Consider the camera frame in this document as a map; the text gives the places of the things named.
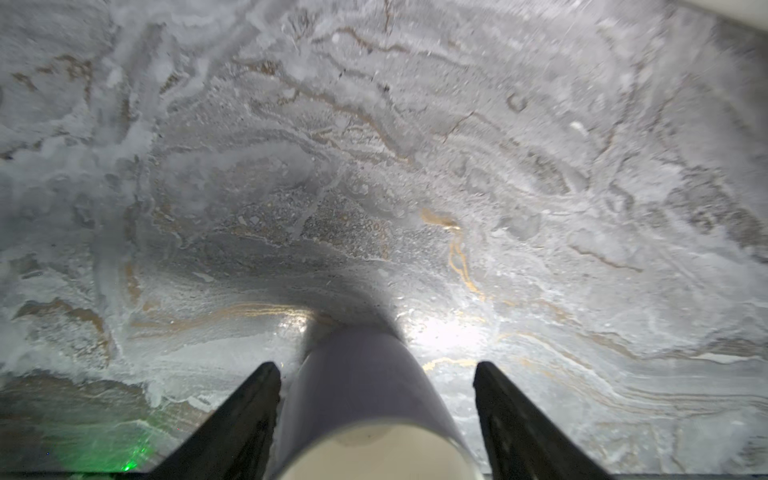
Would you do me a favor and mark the white plastic bin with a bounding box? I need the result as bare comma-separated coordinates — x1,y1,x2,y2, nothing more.
677,0,767,34

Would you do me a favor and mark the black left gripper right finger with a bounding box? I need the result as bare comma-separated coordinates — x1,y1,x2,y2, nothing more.
473,361,611,480

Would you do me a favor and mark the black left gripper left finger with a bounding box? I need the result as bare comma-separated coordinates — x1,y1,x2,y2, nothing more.
146,362,281,479

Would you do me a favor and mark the purple mug white inside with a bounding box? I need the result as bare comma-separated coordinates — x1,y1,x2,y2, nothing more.
268,326,482,479

